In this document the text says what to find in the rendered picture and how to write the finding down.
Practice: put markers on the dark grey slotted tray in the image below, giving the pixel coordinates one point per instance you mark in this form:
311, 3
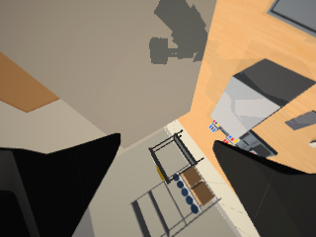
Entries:
252, 140

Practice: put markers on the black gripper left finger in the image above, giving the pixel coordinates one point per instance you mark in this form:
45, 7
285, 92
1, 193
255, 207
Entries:
55, 189

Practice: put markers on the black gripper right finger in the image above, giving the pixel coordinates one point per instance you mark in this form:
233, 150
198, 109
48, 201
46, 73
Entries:
280, 201

